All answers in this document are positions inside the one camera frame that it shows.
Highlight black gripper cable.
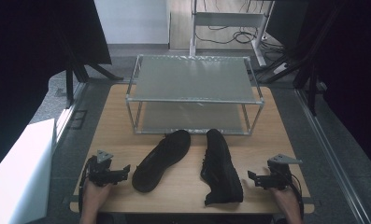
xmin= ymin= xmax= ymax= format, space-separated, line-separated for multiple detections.
xmin=78 ymin=156 xmax=97 ymax=217
xmin=285 ymin=173 xmax=306 ymax=220

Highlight dark floor hatch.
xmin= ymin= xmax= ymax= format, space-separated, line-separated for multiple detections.
xmin=67 ymin=108 xmax=89 ymax=131

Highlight aluminium floor rail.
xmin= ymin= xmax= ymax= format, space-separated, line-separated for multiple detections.
xmin=53 ymin=81 xmax=88 ymax=147
xmin=294 ymin=88 xmax=371 ymax=224

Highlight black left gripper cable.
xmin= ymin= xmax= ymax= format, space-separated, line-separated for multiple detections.
xmin=78 ymin=156 xmax=97 ymax=217

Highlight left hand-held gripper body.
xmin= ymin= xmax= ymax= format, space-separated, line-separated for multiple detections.
xmin=87 ymin=149 xmax=122 ymax=188

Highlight metal two-tier shoe rack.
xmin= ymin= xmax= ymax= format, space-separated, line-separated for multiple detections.
xmin=124 ymin=53 xmax=265 ymax=136

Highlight white power strip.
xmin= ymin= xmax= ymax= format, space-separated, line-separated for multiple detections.
xmin=272 ymin=62 xmax=290 ymax=76

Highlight black curtain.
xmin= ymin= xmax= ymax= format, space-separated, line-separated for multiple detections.
xmin=0 ymin=0 xmax=113 ymax=180
xmin=293 ymin=0 xmax=371 ymax=176

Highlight white metal desk frame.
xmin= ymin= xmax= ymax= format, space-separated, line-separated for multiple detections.
xmin=189 ymin=0 xmax=277 ymax=68

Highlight black metal stand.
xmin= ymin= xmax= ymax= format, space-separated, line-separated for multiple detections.
xmin=253 ymin=43 xmax=319 ymax=117
xmin=64 ymin=57 xmax=125 ymax=109

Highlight person's left hand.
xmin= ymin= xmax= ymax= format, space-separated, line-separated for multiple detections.
xmin=80 ymin=179 xmax=113 ymax=213

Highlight black shoe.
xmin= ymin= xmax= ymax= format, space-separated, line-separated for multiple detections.
xmin=131 ymin=129 xmax=193 ymax=193
xmin=200 ymin=128 xmax=245 ymax=207

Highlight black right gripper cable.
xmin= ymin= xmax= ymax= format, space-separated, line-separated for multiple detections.
xmin=285 ymin=173 xmax=306 ymax=220

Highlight black floor cables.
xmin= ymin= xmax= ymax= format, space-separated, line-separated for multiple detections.
xmin=194 ymin=23 xmax=289 ymax=54

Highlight white box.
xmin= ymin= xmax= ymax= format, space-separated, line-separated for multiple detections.
xmin=0 ymin=118 xmax=58 ymax=224

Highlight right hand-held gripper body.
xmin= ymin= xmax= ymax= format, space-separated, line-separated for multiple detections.
xmin=264 ymin=153 xmax=304 ymax=191

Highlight person's right hand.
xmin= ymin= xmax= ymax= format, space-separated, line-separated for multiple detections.
xmin=268 ymin=186 xmax=300 ymax=216

